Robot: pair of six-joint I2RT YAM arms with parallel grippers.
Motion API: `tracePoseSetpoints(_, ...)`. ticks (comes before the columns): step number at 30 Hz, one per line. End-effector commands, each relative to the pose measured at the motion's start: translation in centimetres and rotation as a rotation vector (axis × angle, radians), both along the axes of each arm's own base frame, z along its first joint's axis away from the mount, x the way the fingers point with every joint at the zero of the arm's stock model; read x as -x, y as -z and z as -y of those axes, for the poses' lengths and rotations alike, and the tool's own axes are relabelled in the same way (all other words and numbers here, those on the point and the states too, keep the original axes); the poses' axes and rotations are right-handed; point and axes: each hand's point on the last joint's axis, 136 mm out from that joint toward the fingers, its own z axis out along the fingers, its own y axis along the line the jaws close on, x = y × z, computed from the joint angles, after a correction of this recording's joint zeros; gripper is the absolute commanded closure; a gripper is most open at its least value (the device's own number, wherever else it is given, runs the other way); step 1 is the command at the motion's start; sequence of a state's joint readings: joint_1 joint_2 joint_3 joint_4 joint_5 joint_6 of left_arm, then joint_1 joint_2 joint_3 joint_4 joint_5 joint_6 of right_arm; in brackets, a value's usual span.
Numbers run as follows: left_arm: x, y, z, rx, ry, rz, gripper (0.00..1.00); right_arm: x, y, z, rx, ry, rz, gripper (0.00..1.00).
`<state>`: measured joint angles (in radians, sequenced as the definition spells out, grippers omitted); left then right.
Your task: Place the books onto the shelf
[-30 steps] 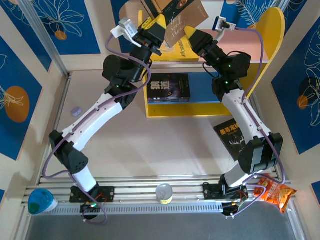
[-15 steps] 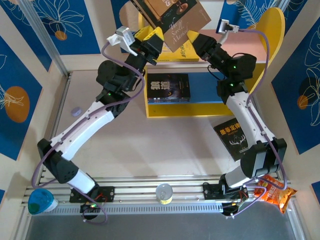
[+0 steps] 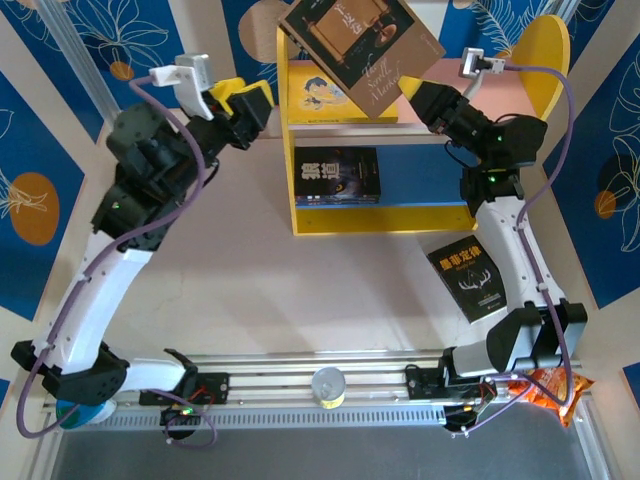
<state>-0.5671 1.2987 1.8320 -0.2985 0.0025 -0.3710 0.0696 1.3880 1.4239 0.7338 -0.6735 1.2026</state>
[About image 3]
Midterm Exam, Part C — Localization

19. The silver yellow drink can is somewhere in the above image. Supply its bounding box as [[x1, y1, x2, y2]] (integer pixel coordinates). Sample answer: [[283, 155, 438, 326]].
[[310, 366, 348, 410]]

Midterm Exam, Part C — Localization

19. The orange snack bag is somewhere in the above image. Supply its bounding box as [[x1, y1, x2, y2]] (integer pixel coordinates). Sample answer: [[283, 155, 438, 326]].
[[507, 367, 596, 429]]

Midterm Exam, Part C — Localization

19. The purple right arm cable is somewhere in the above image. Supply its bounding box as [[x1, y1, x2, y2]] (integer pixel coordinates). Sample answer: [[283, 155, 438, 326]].
[[467, 64, 576, 435]]

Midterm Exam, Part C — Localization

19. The black book with wolf eye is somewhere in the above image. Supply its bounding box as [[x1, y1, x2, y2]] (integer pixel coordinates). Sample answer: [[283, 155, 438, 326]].
[[293, 146, 382, 201]]

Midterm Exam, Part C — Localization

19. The aluminium mounting rail frame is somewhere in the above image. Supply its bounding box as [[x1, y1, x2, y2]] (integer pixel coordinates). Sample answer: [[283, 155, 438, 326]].
[[42, 352, 594, 432]]

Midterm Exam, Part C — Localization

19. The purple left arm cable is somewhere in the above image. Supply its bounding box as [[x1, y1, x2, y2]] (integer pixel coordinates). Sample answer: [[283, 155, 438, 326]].
[[17, 77, 219, 450]]

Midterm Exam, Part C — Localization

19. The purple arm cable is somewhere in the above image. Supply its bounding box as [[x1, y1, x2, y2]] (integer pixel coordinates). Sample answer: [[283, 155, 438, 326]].
[[17, 77, 219, 450], [467, 64, 576, 435]]

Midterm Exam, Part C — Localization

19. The yellow book with cartoon boy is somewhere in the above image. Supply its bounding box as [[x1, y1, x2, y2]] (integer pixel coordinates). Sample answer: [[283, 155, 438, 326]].
[[288, 62, 400, 125]]

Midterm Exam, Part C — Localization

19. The black book with orange title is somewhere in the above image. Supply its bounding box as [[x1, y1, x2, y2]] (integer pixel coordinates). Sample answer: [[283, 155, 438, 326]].
[[426, 244, 510, 327]]

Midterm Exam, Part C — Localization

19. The aluminium frame post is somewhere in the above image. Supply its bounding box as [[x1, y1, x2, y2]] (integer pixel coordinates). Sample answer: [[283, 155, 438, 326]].
[[37, 0, 141, 157]]

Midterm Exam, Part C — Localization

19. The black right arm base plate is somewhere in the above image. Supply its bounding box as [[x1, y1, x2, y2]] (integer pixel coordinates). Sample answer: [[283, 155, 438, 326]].
[[405, 364, 497, 401]]

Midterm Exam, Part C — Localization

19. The yellow pink blue shelf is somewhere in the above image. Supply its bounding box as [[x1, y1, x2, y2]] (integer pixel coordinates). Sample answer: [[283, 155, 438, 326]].
[[276, 13, 571, 237]]

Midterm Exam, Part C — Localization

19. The brown book with scroll picture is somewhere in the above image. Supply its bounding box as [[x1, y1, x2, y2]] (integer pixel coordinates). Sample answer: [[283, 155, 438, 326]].
[[277, 0, 448, 120]]

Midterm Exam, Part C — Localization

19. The blue plastic lidded cup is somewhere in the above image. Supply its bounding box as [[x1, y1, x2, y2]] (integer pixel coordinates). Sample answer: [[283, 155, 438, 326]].
[[54, 397, 117, 431]]

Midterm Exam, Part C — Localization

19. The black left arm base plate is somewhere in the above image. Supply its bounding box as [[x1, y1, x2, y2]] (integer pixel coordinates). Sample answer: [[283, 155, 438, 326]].
[[138, 372, 231, 407]]

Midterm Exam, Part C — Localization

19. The small black controller board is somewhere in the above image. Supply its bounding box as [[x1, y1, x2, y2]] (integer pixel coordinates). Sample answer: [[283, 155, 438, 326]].
[[159, 405, 201, 441], [443, 403, 479, 435]]

